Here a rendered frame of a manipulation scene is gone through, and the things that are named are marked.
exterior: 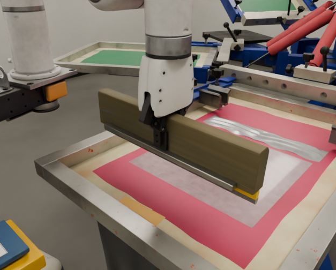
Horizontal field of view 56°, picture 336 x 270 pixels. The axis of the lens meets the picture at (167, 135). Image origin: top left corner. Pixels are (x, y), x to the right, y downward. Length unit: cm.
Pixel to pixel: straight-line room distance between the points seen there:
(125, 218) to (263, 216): 26
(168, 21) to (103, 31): 474
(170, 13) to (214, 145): 21
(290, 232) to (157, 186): 28
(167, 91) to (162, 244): 24
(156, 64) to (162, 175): 31
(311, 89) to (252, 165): 72
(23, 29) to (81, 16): 415
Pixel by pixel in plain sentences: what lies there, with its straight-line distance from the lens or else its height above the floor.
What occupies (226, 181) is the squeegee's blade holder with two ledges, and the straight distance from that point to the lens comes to 51.
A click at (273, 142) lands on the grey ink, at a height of 96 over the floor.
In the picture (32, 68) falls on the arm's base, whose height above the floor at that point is 116.
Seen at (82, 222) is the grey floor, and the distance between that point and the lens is 209.
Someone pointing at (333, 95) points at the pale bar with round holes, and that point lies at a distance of 115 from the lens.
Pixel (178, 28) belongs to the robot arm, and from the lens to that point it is 49.
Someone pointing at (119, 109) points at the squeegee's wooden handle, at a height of 112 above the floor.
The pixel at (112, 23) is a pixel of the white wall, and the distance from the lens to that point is 532.
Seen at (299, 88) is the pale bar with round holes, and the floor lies 102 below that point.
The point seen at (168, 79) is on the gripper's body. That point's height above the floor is 122.
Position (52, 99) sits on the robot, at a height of 108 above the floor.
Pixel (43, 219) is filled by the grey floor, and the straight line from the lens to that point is 218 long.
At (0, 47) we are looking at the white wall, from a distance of 448.
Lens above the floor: 137
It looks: 27 degrees down
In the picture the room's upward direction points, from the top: straight up
